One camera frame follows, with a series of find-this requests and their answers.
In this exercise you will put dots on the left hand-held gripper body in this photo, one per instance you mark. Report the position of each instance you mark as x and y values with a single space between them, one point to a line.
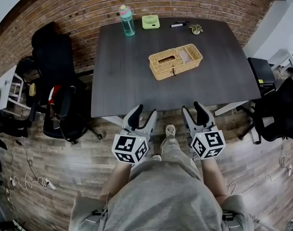
127 145

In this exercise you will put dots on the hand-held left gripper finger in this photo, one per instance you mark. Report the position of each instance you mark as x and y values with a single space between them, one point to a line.
134 117
150 121

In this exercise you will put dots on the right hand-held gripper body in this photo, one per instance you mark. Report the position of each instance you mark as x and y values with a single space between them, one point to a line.
212 141

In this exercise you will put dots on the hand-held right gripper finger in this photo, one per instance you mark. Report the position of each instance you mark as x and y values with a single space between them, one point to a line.
202 117
188 123

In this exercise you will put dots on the wicker basket box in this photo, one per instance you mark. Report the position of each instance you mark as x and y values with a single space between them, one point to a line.
165 68

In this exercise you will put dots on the person's left forearm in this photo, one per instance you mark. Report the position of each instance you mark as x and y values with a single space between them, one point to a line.
116 179

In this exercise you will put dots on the person's right forearm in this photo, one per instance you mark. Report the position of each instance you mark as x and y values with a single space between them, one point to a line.
212 177

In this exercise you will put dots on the person's beige shoe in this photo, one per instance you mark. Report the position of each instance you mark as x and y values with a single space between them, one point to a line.
170 131
156 157

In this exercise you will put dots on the person's right trouser leg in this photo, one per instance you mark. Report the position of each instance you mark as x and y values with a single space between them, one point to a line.
173 153

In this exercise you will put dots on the dark table white legs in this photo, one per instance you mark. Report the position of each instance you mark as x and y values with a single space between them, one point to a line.
127 80

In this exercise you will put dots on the pale plastic packet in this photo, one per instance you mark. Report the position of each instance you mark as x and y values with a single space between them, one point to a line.
185 55

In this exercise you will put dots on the person's grey shirt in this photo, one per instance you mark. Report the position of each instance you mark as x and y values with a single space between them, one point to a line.
161 201

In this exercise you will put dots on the black mesh office chair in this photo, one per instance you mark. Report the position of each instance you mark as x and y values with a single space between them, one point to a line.
279 114

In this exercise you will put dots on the black drawer cabinet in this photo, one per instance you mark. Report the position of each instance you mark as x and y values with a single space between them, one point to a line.
261 71

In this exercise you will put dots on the red bag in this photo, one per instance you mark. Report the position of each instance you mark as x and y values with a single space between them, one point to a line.
55 94

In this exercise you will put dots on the white power strip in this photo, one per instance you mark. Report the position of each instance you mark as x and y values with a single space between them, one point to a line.
290 170
50 184

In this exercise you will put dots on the small potted succulent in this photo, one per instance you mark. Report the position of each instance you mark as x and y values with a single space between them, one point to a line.
195 29

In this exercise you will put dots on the teal water bottle pink lid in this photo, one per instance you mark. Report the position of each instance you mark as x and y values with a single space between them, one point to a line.
128 24

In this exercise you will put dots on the white marker pen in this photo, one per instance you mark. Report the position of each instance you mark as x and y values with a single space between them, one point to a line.
177 25

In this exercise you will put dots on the green portable fan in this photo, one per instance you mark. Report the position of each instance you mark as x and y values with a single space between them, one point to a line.
150 22

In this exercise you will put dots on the black marker pen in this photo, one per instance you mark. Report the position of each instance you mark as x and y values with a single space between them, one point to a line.
182 22

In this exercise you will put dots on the tall black office chair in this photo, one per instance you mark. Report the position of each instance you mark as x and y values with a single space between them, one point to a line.
52 61

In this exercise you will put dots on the white desk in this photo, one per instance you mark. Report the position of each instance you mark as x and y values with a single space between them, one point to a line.
285 61

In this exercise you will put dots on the small yellow pouch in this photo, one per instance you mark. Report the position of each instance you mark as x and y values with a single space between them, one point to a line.
32 90

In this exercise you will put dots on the small black chair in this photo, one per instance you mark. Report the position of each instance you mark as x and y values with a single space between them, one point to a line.
26 68

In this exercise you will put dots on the white side table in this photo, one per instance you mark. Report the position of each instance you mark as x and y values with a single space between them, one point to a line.
5 85

